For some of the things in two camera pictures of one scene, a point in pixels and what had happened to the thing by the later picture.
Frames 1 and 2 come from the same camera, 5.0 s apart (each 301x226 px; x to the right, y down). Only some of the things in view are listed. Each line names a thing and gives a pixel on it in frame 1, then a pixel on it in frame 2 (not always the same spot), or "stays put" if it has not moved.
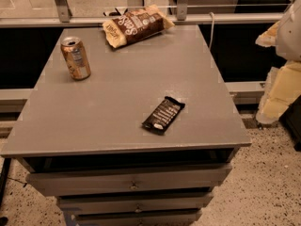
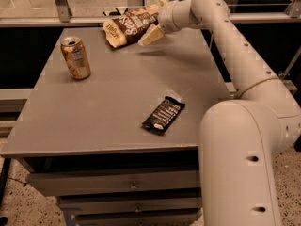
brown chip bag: (135, 24) stays put
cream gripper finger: (269, 38) → (175, 14)
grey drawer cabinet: (83, 140) stays put
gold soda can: (75, 57) stays put
